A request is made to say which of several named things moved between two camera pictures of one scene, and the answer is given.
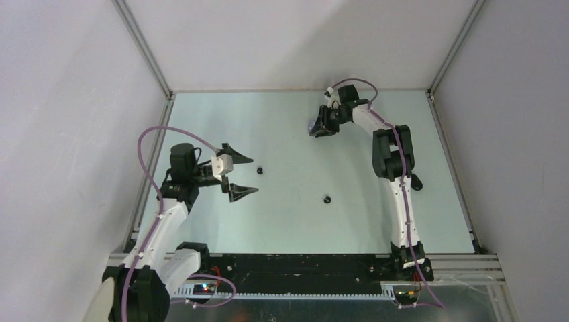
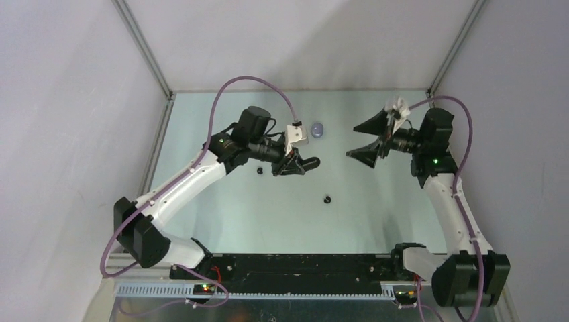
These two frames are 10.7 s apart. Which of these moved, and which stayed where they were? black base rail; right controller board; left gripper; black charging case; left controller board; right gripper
Moved: right gripper; black charging case; left gripper
Stayed: right controller board; black base rail; left controller board
